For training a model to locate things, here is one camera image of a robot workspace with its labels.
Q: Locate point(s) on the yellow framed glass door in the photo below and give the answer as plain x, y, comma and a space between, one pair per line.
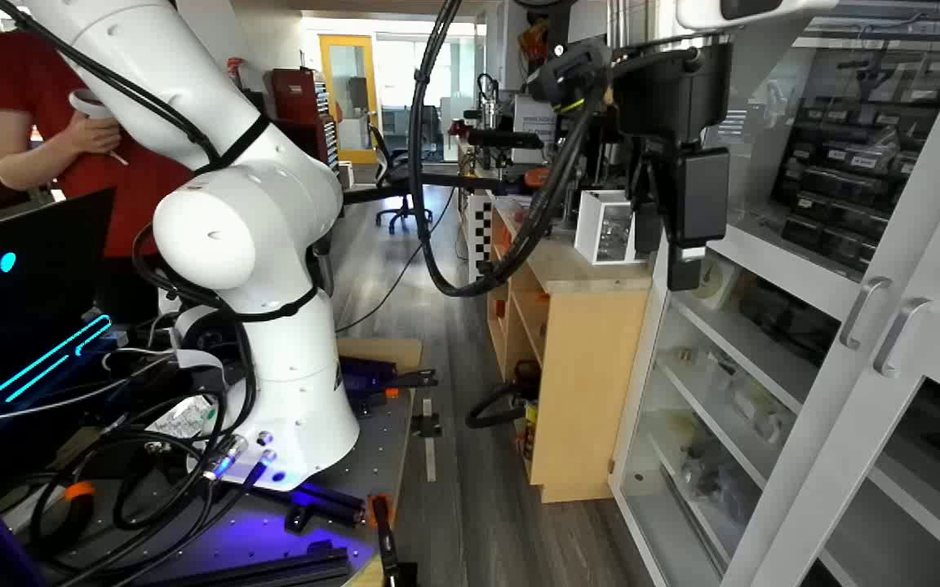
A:
324, 99

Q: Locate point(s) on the white handheld controller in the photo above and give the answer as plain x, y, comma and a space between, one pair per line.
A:
85, 102

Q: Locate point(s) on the black aluminium extrusion bar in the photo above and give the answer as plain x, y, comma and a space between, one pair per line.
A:
263, 569

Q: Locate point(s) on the black computer monitor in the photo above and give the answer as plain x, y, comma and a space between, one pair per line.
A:
16, 280

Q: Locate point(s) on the dark stacked storage bins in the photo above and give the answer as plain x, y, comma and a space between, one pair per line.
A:
850, 164

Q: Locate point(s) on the black table clamp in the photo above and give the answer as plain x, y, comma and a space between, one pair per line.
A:
382, 380
324, 505

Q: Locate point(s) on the black white checkerboard panel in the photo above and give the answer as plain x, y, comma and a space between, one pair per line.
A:
477, 239

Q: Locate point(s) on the light wooden shelf unit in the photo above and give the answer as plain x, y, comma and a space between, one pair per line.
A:
590, 380

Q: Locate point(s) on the orange power drill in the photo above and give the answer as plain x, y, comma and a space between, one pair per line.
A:
537, 176

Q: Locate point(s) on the silver electronics box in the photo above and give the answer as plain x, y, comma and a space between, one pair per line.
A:
182, 418

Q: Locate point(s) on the person right forearm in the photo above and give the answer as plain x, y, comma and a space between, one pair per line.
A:
35, 162

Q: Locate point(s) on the small orange clip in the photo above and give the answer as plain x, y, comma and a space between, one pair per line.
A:
79, 489

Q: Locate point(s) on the person in red shirt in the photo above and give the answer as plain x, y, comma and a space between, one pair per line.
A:
114, 212

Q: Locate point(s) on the white shelved cabinet body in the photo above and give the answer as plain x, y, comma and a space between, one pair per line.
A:
734, 359

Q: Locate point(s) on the black stereo camera bar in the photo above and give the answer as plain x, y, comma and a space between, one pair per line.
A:
498, 133

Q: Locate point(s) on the black office chair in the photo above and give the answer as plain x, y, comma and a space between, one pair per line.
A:
400, 212

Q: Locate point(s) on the small white box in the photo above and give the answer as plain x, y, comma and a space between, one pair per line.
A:
602, 221

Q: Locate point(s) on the person right hand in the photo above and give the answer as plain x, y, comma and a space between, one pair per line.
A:
96, 131

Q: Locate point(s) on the small black clamp screw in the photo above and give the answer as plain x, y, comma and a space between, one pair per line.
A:
426, 418

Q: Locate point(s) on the dark red cabinet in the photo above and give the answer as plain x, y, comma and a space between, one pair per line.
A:
293, 109

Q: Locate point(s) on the dark long desk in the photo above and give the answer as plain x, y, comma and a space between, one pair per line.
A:
439, 176

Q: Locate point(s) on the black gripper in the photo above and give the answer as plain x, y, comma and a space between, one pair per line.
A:
701, 195

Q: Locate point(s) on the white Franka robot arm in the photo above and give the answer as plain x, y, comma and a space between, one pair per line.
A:
277, 380

